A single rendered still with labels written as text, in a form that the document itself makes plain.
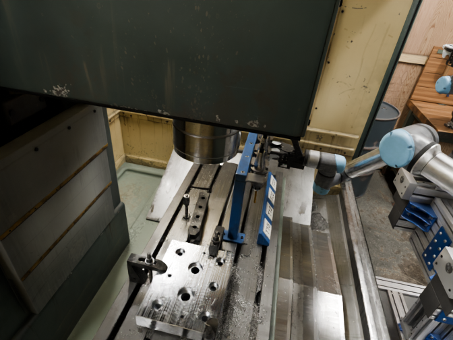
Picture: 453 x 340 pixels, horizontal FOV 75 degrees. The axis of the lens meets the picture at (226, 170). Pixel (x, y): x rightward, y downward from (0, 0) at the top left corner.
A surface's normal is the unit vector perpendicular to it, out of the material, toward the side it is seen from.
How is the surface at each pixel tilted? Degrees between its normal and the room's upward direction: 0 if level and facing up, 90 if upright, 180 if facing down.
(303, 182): 24
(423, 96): 90
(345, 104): 90
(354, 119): 90
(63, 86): 90
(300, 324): 7
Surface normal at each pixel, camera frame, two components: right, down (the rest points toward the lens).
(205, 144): 0.03, 0.57
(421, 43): -0.19, 0.53
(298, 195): 0.00, -0.54
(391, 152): -0.90, 0.16
